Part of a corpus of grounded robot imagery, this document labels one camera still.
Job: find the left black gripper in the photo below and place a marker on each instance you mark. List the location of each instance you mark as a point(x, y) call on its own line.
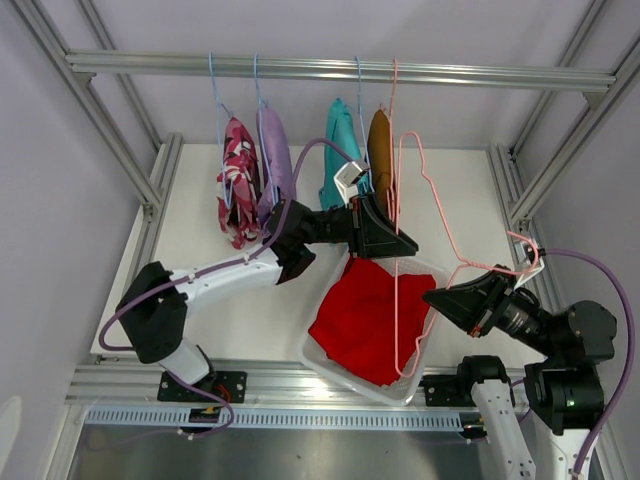
point(368, 230)

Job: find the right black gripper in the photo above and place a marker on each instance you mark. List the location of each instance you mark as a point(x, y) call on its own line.
point(477, 303)

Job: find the red trousers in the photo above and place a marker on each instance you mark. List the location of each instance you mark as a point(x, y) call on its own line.
point(368, 321)

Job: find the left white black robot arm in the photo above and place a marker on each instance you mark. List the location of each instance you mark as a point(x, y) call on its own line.
point(156, 305)

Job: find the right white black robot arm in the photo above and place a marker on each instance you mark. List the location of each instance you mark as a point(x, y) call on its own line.
point(563, 392)

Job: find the pink floral trousers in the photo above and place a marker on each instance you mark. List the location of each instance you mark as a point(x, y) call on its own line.
point(238, 186)

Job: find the pink wire hanger brown trousers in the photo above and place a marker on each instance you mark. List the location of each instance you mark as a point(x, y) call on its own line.
point(391, 192)

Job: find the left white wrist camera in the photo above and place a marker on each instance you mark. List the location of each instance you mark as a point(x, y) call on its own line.
point(347, 178)

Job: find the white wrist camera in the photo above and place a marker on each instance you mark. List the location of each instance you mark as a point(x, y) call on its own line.
point(528, 261)
point(347, 178)

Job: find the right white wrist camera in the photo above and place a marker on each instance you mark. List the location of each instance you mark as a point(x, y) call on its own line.
point(528, 261)

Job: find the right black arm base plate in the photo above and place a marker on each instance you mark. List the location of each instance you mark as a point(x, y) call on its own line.
point(446, 391)

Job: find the aluminium frame right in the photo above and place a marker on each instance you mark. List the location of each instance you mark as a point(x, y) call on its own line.
point(571, 176)

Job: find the aluminium frame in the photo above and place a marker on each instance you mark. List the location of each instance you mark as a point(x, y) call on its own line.
point(571, 176)
point(152, 190)

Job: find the blue wire hanger floral trousers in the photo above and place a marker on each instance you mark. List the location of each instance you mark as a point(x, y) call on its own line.
point(221, 110)

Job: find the blue wire hanger teal trousers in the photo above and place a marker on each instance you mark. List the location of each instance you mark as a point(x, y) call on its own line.
point(340, 130)

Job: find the blue wire hanger lilac trousers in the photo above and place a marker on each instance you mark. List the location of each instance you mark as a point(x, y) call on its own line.
point(271, 194)

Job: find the aluminium hanging rail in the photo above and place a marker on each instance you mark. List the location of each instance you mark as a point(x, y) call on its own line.
point(205, 64)

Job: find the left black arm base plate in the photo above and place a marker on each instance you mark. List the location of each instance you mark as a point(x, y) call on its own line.
point(228, 385)

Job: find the aluminium frame left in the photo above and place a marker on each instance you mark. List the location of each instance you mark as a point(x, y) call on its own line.
point(152, 190)

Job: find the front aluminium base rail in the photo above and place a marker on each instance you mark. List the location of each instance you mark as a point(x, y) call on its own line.
point(270, 384)

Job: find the white slotted cable duct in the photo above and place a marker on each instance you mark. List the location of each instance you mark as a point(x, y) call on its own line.
point(265, 418)

